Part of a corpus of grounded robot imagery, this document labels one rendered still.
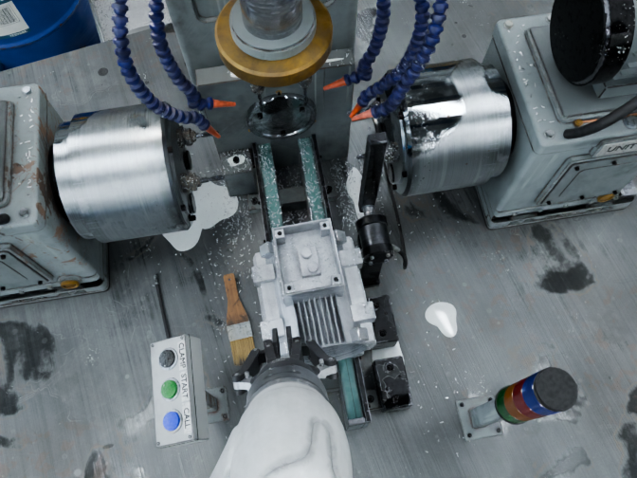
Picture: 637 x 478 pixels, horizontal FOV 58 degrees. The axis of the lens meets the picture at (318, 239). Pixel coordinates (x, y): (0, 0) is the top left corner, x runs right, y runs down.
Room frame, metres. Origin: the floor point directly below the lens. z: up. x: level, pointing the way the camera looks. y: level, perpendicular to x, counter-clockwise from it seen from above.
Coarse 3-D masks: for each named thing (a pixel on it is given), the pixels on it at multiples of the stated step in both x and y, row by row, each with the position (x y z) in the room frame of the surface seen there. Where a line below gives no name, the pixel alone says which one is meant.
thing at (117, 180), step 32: (64, 128) 0.58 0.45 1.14; (96, 128) 0.57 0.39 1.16; (128, 128) 0.57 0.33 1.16; (160, 128) 0.56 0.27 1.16; (64, 160) 0.51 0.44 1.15; (96, 160) 0.50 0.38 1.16; (128, 160) 0.51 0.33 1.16; (160, 160) 0.51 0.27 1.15; (64, 192) 0.46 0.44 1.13; (96, 192) 0.46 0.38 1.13; (128, 192) 0.46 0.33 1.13; (160, 192) 0.46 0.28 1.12; (96, 224) 0.42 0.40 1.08; (128, 224) 0.43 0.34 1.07; (160, 224) 0.43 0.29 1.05
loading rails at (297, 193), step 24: (264, 144) 0.68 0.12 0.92; (312, 144) 0.69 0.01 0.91; (264, 168) 0.62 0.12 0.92; (312, 168) 0.62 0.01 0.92; (264, 192) 0.56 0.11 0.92; (288, 192) 0.60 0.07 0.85; (312, 192) 0.56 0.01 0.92; (336, 192) 0.61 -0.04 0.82; (264, 216) 0.50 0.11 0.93; (312, 216) 0.51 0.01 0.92; (264, 240) 0.45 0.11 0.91; (336, 384) 0.17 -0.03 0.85; (360, 384) 0.16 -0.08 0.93; (360, 408) 0.12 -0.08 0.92
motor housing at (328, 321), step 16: (352, 240) 0.40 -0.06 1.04; (256, 256) 0.37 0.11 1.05; (352, 272) 0.33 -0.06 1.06; (272, 288) 0.30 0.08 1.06; (352, 288) 0.30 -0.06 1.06; (272, 304) 0.27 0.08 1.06; (304, 304) 0.26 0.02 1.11; (320, 304) 0.26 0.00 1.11; (336, 304) 0.27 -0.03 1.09; (288, 320) 0.24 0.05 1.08; (304, 320) 0.24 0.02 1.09; (320, 320) 0.24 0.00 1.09; (336, 320) 0.24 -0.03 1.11; (352, 320) 0.24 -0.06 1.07; (304, 336) 0.21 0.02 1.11; (320, 336) 0.21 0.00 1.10; (336, 336) 0.21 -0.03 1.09; (336, 352) 0.21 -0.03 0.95; (352, 352) 0.21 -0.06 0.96
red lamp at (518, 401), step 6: (516, 384) 0.13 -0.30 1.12; (522, 384) 0.12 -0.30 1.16; (516, 390) 0.12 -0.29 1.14; (516, 396) 0.11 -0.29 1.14; (522, 396) 0.10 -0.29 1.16; (516, 402) 0.10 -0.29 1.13; (522, 402) 0.10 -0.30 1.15; (522, 408) 0.09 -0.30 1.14; (528, 408) 0.09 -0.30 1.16; (528, 414) 0.08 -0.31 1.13; (534, 414) 0.08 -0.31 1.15; (540, 414) 0.08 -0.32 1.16
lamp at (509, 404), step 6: (510, 390) 0.12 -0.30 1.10; (504, 396) 0.11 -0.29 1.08; (510, 396) 0.11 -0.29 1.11; (504, 402) 0.11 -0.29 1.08; (510, 402) 0.10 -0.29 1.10; (510, 408) 0.10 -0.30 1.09; (516, 408) 0.09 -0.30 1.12; (516, 414) 0.09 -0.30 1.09; (522, 414) 0.08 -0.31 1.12; (522, 420) 0.08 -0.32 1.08; (528, 420) 0.08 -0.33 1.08
